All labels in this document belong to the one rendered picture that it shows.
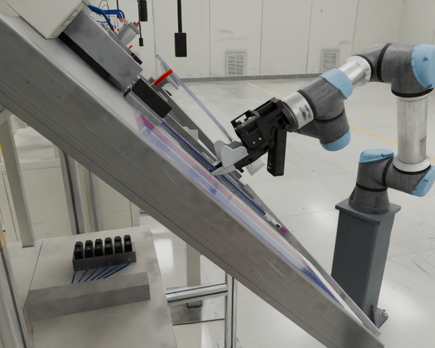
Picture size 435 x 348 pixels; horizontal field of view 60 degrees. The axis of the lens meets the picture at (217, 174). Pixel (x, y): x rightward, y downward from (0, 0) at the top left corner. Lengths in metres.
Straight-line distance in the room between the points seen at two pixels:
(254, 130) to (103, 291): 0.49
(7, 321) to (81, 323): 0.47
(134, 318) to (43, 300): 0.20
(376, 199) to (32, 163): 1.52
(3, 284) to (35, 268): 0.69
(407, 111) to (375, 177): 0.31
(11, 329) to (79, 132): 0.21
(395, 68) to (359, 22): 9.10
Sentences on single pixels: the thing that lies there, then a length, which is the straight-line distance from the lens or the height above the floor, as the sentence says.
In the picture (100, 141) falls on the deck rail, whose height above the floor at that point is 1.11.
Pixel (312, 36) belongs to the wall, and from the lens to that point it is 9.68.
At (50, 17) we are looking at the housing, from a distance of 0.58.
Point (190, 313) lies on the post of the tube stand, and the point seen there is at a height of 0.01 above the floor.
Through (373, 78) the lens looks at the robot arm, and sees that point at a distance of 1.27.
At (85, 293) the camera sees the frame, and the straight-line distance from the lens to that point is 0.92.
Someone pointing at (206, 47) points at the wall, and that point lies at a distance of 8.75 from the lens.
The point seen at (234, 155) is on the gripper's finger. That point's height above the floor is 0.95.
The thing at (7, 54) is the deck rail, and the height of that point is 1.19.
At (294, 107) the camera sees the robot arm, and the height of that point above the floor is 1.05.
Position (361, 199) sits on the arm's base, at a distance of 1.54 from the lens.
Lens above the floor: 1.22
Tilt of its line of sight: 22 degrees down
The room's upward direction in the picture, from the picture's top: straight up
